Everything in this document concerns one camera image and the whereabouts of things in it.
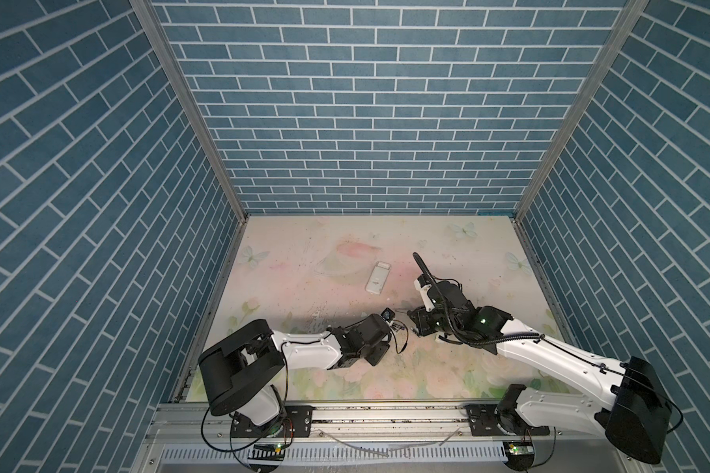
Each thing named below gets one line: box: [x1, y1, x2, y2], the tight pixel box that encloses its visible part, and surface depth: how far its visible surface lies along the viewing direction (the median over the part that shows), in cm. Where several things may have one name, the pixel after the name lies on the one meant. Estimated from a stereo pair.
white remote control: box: [364, 261, 392, 295], surface depth 104 cm
